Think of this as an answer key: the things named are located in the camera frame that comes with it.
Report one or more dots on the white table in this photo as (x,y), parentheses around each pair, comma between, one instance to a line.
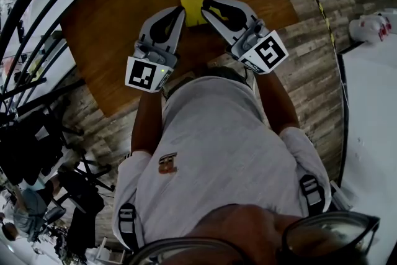
(372,133)

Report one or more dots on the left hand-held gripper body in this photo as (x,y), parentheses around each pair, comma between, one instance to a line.
(145,73)

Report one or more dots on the white plastic bag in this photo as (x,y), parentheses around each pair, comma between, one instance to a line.
(367,27)

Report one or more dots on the black-framed glasses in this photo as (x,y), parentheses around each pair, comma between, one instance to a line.
(328,236)

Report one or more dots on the black curved metal frame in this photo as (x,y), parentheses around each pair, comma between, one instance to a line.
(46,9)

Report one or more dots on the yellow and black floor tape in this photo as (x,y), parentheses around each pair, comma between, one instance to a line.
(319,6)

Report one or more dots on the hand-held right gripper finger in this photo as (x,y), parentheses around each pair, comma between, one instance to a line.
(217,27)
(242,7)

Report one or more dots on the black office chair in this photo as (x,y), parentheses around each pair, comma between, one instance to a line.
(83,192)

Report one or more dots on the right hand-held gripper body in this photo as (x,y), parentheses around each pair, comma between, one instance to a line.
(267,52)

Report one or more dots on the person's left forearm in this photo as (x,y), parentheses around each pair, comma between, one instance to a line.
(145,121)

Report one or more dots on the person's right forearm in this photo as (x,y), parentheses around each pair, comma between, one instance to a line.
(279,102)

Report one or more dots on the grey short-sleeved shirt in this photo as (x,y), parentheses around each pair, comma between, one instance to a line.
(217,146)

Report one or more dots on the person's face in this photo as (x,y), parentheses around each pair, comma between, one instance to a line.
(248,232)

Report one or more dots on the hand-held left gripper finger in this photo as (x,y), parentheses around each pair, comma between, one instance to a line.
(155,19)
(180,28)

